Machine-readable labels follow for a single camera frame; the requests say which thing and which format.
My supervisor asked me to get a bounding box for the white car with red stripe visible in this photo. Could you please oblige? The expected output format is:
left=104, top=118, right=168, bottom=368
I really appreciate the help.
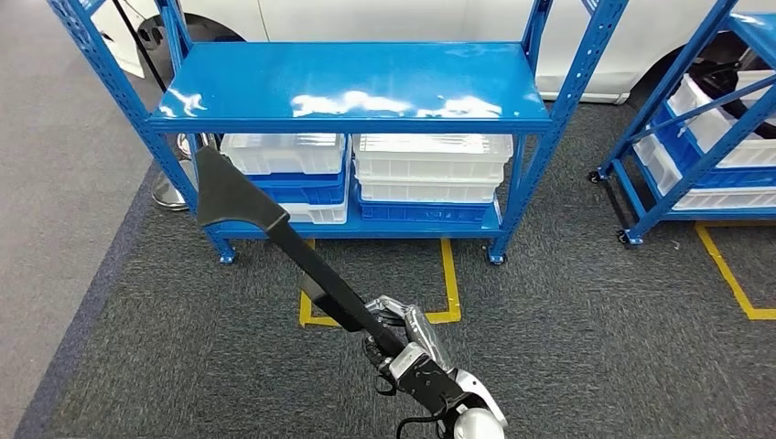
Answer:
left=91, top=0, right=776, bottom=104

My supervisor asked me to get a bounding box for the black bent plastic part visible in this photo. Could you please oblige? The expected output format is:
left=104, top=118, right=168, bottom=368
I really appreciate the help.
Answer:
left=687, top=57, right=776, bottom=141

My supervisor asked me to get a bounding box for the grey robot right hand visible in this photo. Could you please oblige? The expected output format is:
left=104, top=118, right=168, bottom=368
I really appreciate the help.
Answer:
left=362, top=294, right=454, bottom=375

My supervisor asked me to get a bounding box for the black plastic plate part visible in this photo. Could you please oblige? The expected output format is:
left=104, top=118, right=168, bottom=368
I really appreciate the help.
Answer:
left=195, top=145, right=408, bottom=359

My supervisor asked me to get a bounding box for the blue metal shelf rack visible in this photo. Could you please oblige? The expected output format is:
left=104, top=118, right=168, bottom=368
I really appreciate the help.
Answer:
left=48, top=0, right=631, bottom=268

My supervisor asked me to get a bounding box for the blue rack with castors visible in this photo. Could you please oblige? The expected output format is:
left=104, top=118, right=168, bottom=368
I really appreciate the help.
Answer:
left=587, top=0, right=776, bottom=247

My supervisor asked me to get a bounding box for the chrome stanchion post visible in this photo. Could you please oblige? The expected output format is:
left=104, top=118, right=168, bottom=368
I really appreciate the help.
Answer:
left=112, top=0, right=210, bottom=212

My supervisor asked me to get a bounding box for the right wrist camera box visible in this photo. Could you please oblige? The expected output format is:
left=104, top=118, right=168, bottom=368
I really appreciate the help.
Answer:
left=386, top=342, right=465, bottom=416

